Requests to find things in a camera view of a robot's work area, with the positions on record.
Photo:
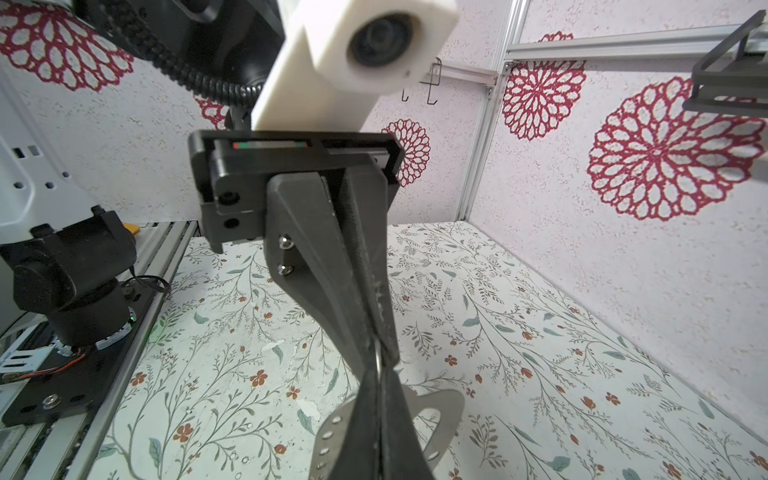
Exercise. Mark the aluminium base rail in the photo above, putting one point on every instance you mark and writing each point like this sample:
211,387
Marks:
67,448

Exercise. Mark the silver metal key bottle opener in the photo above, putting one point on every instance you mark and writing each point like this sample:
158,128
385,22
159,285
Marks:
435,416

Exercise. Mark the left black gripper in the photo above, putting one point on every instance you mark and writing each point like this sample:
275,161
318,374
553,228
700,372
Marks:
335,268

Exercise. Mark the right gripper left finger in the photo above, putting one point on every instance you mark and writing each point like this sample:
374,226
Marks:
361,444

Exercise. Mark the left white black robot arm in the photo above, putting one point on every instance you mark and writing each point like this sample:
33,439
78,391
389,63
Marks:
64,250

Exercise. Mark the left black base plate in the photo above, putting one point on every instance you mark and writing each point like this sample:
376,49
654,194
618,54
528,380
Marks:
78,384

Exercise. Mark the yellow object at bottom edge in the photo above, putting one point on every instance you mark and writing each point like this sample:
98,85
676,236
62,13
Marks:
132,228

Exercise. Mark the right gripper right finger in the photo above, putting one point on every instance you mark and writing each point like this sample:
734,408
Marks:
401,456

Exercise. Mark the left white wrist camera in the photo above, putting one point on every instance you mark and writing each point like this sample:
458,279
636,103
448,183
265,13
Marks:
340,57

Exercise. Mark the dark grey wall shelf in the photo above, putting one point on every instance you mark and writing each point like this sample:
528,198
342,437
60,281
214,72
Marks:
730,80

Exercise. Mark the black wire wall basket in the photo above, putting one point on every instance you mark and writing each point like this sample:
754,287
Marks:
432,79

